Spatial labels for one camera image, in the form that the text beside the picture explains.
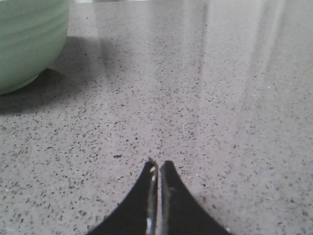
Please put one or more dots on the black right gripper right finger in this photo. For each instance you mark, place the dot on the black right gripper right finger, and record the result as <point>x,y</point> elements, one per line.
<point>181,213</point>

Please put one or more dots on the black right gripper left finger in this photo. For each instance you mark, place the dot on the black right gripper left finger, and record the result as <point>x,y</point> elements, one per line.
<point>137,213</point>

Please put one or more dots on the green ribbed bowl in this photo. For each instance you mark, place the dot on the green ribbed bowl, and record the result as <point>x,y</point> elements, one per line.
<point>32,35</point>

